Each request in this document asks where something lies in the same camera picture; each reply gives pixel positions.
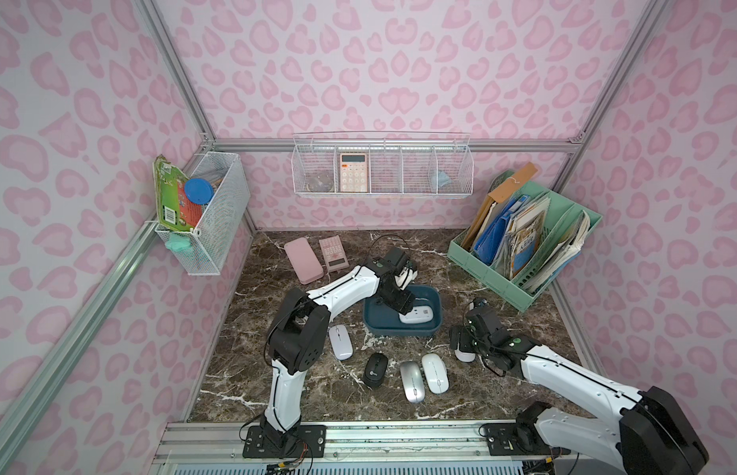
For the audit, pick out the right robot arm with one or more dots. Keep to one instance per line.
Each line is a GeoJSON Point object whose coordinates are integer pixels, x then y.
{"type": "Point", "coordinates": [632, 430]}

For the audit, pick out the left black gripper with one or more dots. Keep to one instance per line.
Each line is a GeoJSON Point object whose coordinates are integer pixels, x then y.
{"type": "Point", "coordinates": [395, 295]}

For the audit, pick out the white rounded computer mouse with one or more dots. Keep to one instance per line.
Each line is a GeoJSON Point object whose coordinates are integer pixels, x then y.
{"type": "Point", "coordinates": [465, 356]}

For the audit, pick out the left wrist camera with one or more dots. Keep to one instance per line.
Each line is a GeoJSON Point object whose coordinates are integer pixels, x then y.
{"type": "Point", "coordinates": [408, 275]}

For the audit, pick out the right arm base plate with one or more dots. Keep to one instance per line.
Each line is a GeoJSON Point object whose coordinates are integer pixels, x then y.
{"type": "Point", "coordinates": [502, 439]}

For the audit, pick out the orange calculator in shelf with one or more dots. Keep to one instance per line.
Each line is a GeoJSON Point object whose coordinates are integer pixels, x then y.
{"type": "Point", "coordinates": [354, 172]}

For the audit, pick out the white papers bundle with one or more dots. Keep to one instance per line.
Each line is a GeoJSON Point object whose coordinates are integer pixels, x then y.
{"type": "Point", "coordinates": [568, 248]}

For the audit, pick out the green file organizer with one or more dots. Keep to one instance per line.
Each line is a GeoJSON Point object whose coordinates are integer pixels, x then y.
{"type": "Point", "coordinates": [567, 228]}

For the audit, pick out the aluminium front rail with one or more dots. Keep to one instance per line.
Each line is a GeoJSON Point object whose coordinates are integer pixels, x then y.
{"type": "Point", "coordinates": [401, 447]}

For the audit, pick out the magazines stack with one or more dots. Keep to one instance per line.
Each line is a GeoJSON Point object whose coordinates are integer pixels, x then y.
{"type": "Point", "coordinates": [523, 233]}

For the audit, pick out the white boxy computer mouse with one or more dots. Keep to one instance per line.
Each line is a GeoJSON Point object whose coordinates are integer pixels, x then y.
{"type": "Point", "coordinates": [417, 316]}

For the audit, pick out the brown envelope folder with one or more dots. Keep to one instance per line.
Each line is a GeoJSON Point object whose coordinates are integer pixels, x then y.
{"type": "Point", "coordinates": [495, 201]}

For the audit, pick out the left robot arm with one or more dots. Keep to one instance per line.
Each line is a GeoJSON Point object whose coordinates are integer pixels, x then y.
{"type": "Point", "coordinates": [299, 330]}

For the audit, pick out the green packaged card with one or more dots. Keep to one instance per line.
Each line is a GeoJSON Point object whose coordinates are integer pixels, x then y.
{"type": "Point", "coordinates": [173, 210]}

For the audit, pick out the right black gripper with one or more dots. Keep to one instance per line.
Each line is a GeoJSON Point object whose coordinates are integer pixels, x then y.
{"type": "Point", "coordinates": [466, 339]}

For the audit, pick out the blue folder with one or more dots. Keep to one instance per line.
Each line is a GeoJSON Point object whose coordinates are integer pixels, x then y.
{"type": "Point", "coordinates": [487, 245]}

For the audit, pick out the silver computer mouse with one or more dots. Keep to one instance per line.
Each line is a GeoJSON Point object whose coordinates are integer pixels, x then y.
{"type": "Point", "coordinates": [412, 381]}

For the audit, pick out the black computer mouse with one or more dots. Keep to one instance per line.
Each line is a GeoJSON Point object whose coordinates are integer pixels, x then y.
{"type": "Point", "coordinates": [375, 370]}

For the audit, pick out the light blue item in shelf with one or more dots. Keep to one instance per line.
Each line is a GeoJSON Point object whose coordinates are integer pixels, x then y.
{"type": "Point", "coordinates": [440, 179]}

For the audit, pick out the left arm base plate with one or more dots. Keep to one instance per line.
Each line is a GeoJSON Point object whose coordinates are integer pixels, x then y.
{"type": "Point", "coordinates": [267, 442]}

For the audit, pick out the clear item in shelf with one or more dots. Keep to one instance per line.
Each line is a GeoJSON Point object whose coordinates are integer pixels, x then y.
{"type": "Point", "coordinates": [320, 182]}

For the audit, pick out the white slim computer mouse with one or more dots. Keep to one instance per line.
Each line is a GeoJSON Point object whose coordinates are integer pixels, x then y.
{"type": "Point", "coordinates": [341, 342]}

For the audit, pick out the white wire wall shelf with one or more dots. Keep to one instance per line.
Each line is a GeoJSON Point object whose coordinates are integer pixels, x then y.
{"type": "Point", "coordinates": [399, 164]}

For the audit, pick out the blue round lid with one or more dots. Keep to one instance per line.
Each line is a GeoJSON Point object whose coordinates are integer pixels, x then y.
{"type": "Point", "coordinates": [199, 191]}

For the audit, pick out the mint green clip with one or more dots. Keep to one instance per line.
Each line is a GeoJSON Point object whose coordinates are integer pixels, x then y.
{"type": "Point", "coordinates": [180, 245]}

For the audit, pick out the teal storage box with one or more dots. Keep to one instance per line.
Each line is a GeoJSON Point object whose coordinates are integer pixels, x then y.
{"type": "Point", "coordinates": [381, 320]}

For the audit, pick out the pink calculator on table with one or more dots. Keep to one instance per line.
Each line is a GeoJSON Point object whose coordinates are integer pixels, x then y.
{"type": "Point", "coordinates": [334, 255]}

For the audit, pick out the white mesh wall basket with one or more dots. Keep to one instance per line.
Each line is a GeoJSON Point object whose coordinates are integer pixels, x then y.
{"type": "Point", "coordinates": [215, 224]}

